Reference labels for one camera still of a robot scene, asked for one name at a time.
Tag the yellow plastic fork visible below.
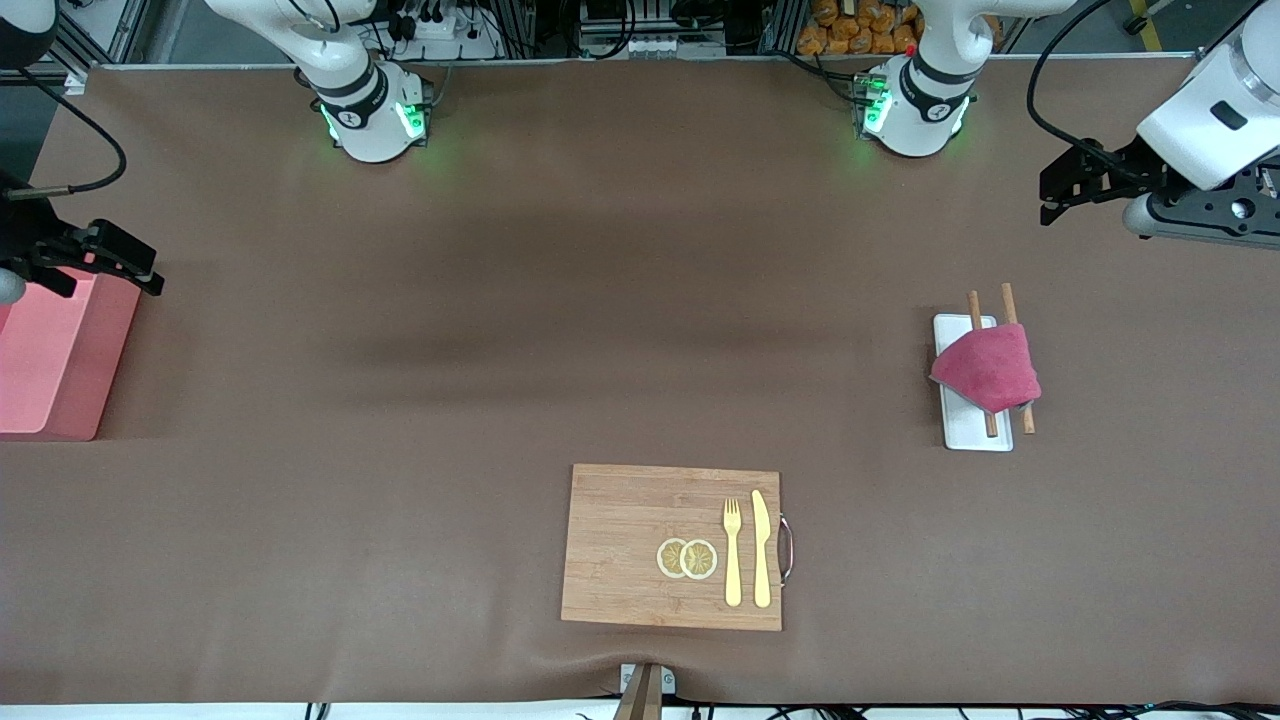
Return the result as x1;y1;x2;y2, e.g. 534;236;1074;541
722;498;743;608

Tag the yellow plastic knife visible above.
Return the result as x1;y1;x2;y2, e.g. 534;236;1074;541
751;489;773;609

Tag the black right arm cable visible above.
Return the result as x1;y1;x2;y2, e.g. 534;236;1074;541
5;65;129;198

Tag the white power strip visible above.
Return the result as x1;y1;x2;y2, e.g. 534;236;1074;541
385;5;501;61

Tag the brown table mat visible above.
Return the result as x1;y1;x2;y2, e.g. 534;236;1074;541
0;55;1280;706

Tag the orange food pile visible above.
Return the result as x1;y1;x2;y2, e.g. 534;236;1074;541
797;0;921;56

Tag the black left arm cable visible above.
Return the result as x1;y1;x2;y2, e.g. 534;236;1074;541
1028;0;1151;181

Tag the white connector block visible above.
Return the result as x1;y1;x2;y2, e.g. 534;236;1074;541
622;33;728;59

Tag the wooden rod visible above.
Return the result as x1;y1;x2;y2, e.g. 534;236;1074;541
967;290;999;439
1001;283;1037;435

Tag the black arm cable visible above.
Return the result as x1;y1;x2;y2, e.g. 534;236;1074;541
1028;0;1151;181
5;65;129;198

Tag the pink plastic bin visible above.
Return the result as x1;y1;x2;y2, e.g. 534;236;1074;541
0;265;143;442

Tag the red cloth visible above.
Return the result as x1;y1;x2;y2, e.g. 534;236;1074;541
930;323;1043;415

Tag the camera stand post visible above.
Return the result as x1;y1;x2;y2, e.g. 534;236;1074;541
612;662;677;720

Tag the bamboo cutting board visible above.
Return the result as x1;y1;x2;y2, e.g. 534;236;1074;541
560;463;783;633

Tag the white rack base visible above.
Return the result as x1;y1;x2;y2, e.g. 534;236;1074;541
933;313;1014;452

